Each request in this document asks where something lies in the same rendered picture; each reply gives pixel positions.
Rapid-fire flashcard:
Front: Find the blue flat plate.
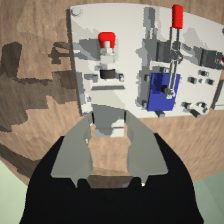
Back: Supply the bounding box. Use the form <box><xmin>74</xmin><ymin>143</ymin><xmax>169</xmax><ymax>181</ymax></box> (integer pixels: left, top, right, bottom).
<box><xmin>146</xmin><ymin>72</ymin><xmax>180</xmax><ymax>112</ymax></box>

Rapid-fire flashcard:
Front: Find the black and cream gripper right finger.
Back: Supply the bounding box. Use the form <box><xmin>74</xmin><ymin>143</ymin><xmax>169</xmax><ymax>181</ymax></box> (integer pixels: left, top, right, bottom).
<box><xmin>124</xmin><ymin>109</ymin><xmax>204</xmax><ymax>224</ymax></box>

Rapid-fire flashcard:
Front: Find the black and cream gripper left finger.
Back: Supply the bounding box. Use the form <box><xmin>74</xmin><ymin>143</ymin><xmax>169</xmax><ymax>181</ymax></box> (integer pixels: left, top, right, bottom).
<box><xmin>19</xmin><ymin>111</ymin><xmax>94</xmax><ymax>224</ymax></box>

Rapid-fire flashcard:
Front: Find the grey fixture plate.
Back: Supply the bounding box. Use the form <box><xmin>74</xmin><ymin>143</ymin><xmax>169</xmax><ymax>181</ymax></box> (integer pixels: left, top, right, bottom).
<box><xmin>70</xmin><ymin>3</ymin><xmax>224</xmax><ymax>118</ymax></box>

